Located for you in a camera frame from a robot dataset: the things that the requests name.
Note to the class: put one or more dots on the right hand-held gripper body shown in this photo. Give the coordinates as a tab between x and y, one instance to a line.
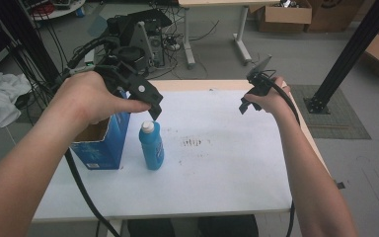
260	82

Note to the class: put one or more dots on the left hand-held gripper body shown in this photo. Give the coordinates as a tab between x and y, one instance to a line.
135	87

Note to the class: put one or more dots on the person's right hand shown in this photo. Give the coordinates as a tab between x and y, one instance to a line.
273	98

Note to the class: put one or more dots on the person's left hand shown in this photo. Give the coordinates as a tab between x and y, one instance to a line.
85	98

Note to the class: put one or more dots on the blue bottle with white cap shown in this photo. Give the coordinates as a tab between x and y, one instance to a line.
151	148

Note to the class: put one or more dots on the black and grey equipment stand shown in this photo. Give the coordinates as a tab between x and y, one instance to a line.
135	36

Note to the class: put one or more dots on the blue cardboard box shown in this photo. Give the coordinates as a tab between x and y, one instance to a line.
107	144

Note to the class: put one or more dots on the open cardboard box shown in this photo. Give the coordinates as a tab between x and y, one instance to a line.
284	15

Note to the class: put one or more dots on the white table mat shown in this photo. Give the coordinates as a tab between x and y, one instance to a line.
194	177

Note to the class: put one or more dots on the desk with white legs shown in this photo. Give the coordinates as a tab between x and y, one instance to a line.
217	6

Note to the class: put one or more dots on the grey floor mat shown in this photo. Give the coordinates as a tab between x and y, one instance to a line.
339	121

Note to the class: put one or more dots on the large cardboard box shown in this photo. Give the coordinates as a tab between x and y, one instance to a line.
334	15

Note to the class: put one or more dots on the round white table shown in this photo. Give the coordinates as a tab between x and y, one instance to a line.
59	8

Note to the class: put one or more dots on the black metal frame post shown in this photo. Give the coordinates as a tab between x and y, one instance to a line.
348	52

